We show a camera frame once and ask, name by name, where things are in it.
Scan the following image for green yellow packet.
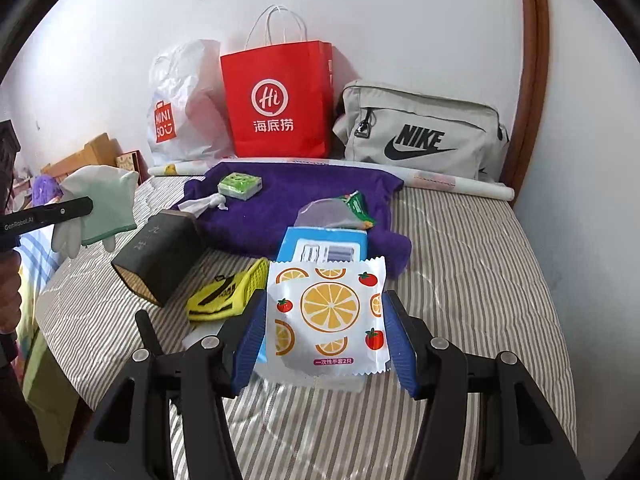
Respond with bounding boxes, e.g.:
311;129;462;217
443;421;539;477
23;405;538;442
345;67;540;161
186;257;271;322

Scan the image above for purple towel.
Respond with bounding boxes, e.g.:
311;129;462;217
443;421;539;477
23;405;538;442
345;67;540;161
170;160;413;278

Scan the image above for colourful plaid pillow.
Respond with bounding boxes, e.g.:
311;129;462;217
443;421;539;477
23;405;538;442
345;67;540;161
15;227;61;291

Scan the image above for grey fabric waist bag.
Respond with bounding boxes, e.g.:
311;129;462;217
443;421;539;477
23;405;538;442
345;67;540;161
332;80;511;183

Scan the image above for green tissue pack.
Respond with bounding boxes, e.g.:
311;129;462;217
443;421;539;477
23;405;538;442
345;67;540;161
217;171;264;201

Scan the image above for fruit print glove packet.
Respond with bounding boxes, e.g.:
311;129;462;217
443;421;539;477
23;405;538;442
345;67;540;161
265;255;392;380

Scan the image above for brown patterned book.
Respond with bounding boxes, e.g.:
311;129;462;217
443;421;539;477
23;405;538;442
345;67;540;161
116;150;150;183

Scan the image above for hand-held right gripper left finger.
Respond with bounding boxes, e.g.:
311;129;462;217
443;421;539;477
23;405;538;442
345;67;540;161
65;290;269;480

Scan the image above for green snack packet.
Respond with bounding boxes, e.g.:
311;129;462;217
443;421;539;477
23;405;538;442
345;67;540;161
339;190;377;231

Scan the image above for green blanket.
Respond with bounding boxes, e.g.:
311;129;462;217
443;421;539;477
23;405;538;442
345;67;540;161
20;330;81;461

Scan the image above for mint green glove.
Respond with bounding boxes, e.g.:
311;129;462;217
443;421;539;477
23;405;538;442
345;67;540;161
59;164;141;247

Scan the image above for white cloth glove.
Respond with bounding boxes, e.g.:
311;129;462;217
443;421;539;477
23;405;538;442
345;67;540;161
176;194;230;220
51;220;117;261

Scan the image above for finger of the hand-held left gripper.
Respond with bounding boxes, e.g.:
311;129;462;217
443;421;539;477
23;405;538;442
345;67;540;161
35;197;95;226

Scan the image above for brown wooden door frame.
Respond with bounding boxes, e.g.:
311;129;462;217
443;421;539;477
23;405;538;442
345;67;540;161
500;0;551;206

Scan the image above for light wooden headboard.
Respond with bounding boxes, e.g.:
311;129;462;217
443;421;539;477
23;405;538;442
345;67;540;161
42;132;118;181

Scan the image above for blue cardboard box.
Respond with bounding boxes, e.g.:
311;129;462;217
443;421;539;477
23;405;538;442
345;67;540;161
276;226;368;266

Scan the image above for dark rectangular tea tin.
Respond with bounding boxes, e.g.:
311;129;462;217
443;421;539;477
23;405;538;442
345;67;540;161
111;210;203;308

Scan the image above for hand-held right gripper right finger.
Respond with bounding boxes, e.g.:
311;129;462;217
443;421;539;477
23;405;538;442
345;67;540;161
382;290;586;480

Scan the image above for clear plastic bag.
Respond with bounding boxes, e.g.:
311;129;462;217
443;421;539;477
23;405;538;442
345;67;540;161
294;197;361;231

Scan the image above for purple fuzzy cushion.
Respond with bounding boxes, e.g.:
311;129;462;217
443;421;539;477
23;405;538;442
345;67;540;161
30;174;65;206

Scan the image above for white plastic shopping bag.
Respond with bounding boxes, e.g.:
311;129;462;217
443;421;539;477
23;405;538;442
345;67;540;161
146;38;236;167

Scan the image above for rolled white poster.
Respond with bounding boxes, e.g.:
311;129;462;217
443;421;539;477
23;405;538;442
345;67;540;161
148;156;515;203

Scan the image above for red paper shopping bag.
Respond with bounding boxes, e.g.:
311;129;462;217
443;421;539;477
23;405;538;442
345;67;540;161
220;4;335;159

